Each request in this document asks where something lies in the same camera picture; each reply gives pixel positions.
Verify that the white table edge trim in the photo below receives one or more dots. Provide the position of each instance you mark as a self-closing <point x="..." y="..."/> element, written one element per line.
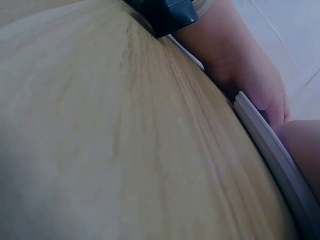
<point x="262" y="132"/>

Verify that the person's right hand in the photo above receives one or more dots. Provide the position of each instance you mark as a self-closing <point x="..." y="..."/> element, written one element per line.
<point x="306" y="150"/>

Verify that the person's left hand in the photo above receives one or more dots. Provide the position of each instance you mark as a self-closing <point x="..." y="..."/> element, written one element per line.
<point x="232" y="57"/>

